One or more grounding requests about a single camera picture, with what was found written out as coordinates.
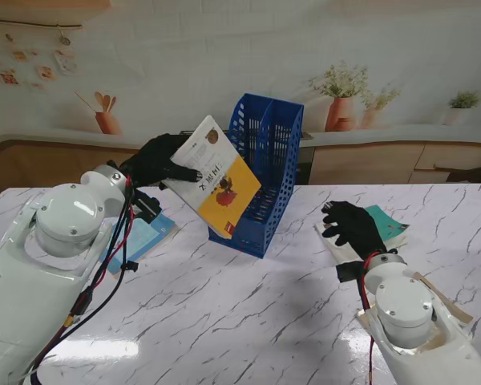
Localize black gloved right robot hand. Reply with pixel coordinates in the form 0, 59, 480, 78
321, 201, 388, 264

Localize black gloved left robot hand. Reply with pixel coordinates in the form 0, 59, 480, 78
119, 133, 204, 192

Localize white and yellow book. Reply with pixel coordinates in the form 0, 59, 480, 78
161, 115, 262, 237

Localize light blue paperback book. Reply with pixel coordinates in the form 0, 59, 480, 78
99, 212, 180, 280

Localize white and teal book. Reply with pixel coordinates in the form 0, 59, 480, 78
314, 205, 410, 268

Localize blue perforated plastic file holder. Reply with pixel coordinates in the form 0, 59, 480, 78
207, 92, 305, 259

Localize beige book with barcode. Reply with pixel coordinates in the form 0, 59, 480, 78
356, 271, 474, 354

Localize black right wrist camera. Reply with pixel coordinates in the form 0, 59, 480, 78
336, 261, 366, 283

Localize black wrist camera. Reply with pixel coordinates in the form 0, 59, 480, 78
132, 190, 164, 222
336, 261, 366, 283

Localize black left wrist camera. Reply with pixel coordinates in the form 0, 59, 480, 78
132, 190, 164, 222

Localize red black right arm cables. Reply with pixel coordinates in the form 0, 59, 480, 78
358, 252, 386, 385

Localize red black arm cables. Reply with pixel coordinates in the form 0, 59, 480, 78
22, 172, 141, 385
358, 252, 386, 385

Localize red black left arm cables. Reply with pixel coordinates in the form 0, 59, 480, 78
22, 172, 141, 385

